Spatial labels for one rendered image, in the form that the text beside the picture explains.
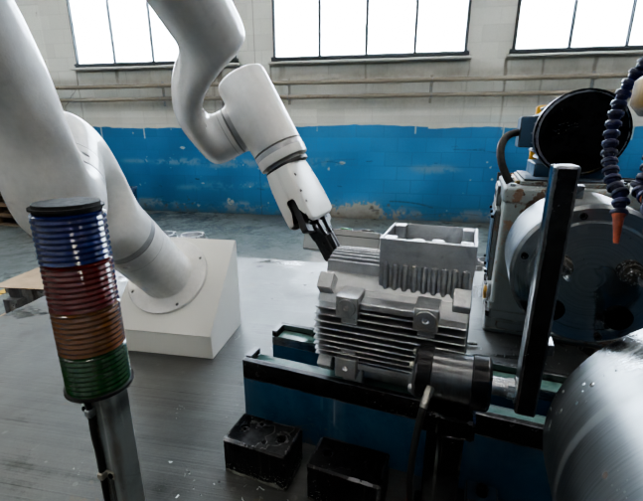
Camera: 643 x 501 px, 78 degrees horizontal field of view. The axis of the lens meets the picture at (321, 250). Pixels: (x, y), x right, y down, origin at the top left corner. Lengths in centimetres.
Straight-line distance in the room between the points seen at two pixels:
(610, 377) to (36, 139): 64
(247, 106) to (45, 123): 27
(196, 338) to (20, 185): 46
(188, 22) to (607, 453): 55
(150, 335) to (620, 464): 86
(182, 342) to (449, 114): 546
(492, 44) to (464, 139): 122
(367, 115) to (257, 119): 539
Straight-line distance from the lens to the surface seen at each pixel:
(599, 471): 31
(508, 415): 62
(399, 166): 602
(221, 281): 94
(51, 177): 64
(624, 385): 34
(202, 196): 681
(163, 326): 96
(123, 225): 79
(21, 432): 88
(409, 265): 53
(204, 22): 55
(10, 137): 62
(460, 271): 52
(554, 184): 40
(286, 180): 63
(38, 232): 41
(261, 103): 66
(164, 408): 82
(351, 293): 52
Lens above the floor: 128
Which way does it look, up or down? 17 degrees down
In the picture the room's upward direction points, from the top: straight up
